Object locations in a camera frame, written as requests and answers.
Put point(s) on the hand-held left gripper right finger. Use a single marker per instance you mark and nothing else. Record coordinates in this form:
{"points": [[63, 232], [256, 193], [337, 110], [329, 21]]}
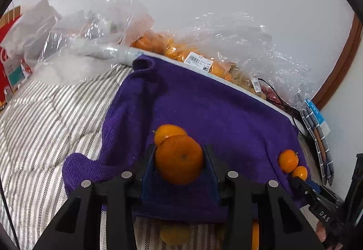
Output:
{"points": [[211, 172]]}

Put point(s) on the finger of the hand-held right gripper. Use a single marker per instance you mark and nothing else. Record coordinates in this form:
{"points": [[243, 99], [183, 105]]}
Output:
{"points": [[305, 188]]}

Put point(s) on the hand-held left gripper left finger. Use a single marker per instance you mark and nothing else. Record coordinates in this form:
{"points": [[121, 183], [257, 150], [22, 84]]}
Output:
{"points": [[147, 179]]}

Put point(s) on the large orange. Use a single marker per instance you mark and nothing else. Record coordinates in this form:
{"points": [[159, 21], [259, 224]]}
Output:
{"points": [[179, 160]]}

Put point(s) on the person's right hand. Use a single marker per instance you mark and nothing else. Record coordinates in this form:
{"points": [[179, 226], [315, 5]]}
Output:
{"points": [[322, 233]]}

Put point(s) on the tiny orange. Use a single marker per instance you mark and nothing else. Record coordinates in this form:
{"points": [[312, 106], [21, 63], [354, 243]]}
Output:
{"points": [[300, 173]]}

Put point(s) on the small orange with leaf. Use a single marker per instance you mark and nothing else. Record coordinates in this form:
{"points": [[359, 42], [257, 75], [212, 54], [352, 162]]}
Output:
{"points": [[287, 161]]}

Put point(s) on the black stand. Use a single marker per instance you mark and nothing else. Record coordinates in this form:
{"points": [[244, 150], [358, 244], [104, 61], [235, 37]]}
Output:
{"points": [[354, 184]]}

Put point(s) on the medium orange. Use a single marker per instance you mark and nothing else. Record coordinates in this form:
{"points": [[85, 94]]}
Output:
{"points": [[167, 132]]}

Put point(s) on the grey striped cloths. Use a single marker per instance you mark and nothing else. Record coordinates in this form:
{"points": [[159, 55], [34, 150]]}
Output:
{"points": [[319, 139]]}

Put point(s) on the purple towel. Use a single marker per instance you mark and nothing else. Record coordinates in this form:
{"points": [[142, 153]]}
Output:
{"points": [[198, 114]]}

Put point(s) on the pale orange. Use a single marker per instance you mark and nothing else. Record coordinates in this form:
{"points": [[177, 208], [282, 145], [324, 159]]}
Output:
{"points": [[175, 234]]}

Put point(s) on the blue and white packet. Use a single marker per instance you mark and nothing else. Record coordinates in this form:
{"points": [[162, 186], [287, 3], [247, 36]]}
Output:
{"points": [[316, 112]]}

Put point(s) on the bag of red dates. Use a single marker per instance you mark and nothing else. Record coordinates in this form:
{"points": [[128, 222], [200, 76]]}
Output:
{"points": [[269, 94]]}

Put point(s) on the grey striped blanket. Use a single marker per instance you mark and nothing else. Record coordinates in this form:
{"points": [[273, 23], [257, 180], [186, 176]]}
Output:
{"points": [[51, 131]]}

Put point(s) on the clear bag of oranges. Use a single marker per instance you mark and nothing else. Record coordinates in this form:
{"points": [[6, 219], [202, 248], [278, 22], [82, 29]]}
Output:
{"points": [[227, 48]]}

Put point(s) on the clear empty plastic bag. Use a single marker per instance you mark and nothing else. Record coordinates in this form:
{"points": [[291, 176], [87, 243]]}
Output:
{"points": [[93, 29]]}

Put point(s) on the red paper bag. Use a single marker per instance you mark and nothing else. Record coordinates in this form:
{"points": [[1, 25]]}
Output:
{"points": [[10, 63]]}

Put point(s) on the white plastic bag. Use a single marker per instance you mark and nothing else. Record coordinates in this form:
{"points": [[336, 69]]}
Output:
{"points": [[31, 29]]}

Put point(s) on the brown wooden door frame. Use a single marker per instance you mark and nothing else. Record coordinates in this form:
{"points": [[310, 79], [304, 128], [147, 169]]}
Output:
{"points": [[339, 65]]}

